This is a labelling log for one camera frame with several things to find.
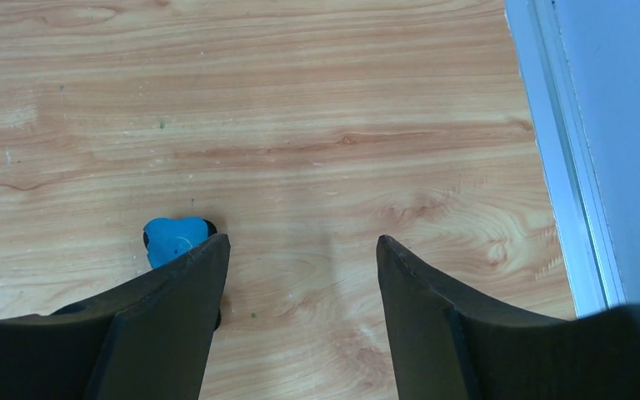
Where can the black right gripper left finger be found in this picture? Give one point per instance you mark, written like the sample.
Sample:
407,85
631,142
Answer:
148,338

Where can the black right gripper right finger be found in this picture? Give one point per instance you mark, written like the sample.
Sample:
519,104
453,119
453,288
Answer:
450,341

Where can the blue bone-shaped whiteboard eraser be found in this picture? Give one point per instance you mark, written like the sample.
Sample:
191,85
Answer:
169,239

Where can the aluminium right side rail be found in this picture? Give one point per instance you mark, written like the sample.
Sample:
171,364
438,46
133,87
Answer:
568,168

